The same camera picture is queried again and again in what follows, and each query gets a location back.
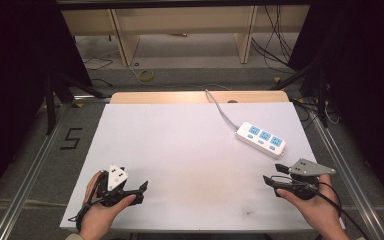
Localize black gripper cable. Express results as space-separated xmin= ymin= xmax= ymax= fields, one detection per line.
xmin=67 ymin=173 xmax=107 ymax=233
xmin=269 ymin=174 xmax=372 ymax=240

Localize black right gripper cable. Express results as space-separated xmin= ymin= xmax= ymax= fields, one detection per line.
xmin=269 ymin=174 xmax=372 ymax=240

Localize black metal stand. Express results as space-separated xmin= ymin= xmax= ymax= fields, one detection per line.
xmin=42 ymin=70 xmax=112 ymax=135
xmin=269 ymin=58 xmax=332 ymax=128

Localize black curtain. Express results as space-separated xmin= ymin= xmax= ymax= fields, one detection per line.
xmin=288 ymin=0 xmax=384 ymax=201
xmin=0 ymin=0 xmax=93 ymax=209

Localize yellow tape roll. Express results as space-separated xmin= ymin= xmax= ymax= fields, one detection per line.
xmin=137 ymin=69 xmax=155 ymax=83

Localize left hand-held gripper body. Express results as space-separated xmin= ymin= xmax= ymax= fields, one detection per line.
xmin=95 ymin=164 xmax=145 ymax=208

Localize aluminium floor rail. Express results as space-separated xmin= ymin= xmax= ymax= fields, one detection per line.
xmin=308 ymin=108 xmax=384 ymax=240
xmin=0 ymin=102 xmax=76 ymax=240

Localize person's left hand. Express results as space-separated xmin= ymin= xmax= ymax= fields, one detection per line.
xmin=79 ymin=170 xmax=137 ymax=240

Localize white power strip blue sockets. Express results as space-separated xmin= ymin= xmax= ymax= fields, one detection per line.
xmin=234 ymin=121 xmax=287 ymax=160

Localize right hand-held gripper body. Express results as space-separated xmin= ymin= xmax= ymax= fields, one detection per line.
xmin=287 ymin=158 xmax=337 ymax=201

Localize thin black floor cable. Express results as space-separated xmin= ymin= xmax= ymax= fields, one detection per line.
xmin=82 ymin=56 xmax=114 ymax=72

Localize black floor cables bundle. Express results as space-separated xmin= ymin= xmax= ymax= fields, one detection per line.
xmin=250 ymin=5 xmax=298 ymax=68

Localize grey power strip cable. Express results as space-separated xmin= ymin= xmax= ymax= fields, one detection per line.
xmin=204 ymin=88 xmax=240 ymax=132

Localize beige wooden desk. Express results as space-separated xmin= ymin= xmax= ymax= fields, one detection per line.
xmin=61 ymin=5 xmax=312 ymax=68

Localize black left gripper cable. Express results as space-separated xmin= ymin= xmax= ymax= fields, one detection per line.
xmin=67 ymin=173 xmax=107 ymax=233

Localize person's right hand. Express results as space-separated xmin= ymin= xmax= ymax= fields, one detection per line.
xmin=275 ymin=174 xmax=345 ymax=238

